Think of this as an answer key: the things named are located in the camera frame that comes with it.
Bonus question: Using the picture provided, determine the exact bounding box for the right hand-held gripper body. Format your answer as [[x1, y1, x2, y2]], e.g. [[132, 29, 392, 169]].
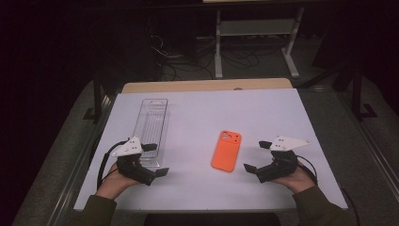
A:
[[256, 136, 311, 184]]

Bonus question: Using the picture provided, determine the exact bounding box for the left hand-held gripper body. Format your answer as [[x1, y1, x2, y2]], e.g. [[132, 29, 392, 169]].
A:
[[111, 136, 157, 186]]

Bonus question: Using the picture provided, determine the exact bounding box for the clear plastic packaging box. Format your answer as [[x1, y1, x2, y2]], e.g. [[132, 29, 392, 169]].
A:
[[133, 98, 171, 169]]

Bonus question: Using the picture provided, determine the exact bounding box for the orange phone case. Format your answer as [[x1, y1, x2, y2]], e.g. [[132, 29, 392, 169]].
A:
[[211, 130, 243, 173]]

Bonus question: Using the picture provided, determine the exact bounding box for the person's right hand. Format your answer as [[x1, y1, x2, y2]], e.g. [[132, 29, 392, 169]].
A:
[[280, 161, 316, 195]]

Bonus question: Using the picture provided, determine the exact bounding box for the person's left hand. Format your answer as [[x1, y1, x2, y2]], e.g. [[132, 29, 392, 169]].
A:
[[95, 162, 139, 201]]

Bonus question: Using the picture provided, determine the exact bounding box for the black metal stand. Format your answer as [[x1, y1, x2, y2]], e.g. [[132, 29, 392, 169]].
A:
[[83, 71, 110, 124], [331, 61, 378, 122]]

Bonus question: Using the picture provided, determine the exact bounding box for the wooden table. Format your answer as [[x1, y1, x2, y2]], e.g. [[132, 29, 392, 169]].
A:
[[121, 77, 294, 94]]

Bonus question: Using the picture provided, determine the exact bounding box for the left hand-held gripper cable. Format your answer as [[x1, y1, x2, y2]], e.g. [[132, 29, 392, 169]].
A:
[[96, 138, 130, 191]]

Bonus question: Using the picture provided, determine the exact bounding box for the hand-held gripper cable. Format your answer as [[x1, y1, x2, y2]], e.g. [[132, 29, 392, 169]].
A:
[[295, 154, 361, 226], [96, 138, 130, 191]]

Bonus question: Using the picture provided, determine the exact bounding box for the right hand-held gripper cable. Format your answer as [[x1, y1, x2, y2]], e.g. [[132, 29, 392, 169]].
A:
[[295, 154, 361, 226]]

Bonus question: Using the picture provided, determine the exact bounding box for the aluminium rail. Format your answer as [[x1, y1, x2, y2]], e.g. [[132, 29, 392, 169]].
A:
[[46, 93, 118, 226], [337, 90, 399, 202]]

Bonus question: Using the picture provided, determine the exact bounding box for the tangle of floor cables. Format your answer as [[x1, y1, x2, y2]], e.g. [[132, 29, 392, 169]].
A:
[[150, 33, 262, 81]]

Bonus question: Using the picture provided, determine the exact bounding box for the white metal desk frame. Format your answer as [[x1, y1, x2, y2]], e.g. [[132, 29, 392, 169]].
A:
[[201, 0, 306, 79]]

